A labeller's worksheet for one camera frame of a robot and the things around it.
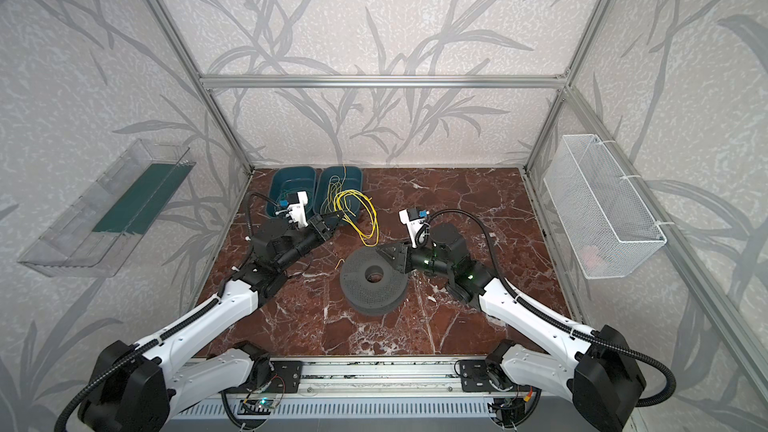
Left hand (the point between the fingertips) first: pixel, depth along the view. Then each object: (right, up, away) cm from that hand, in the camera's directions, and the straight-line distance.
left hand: (348, 206), depth 75 cm
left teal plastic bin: (-30, +8, +40) cm, 51 cm away
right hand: (+8, -8, -3) cm, 12 cm away
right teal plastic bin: (-6, +8, +40) cm, 41 cm away
